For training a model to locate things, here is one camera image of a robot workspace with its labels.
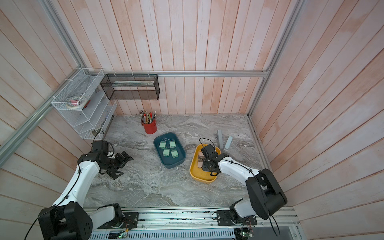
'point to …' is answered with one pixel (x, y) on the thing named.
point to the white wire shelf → (92, 121)
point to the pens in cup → (148, 118)
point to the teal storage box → (168, 161)
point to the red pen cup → (150, 128)
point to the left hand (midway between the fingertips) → (129, 165)
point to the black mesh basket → (131, 86)
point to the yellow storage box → (198, 174)
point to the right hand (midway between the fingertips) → (208, 165)
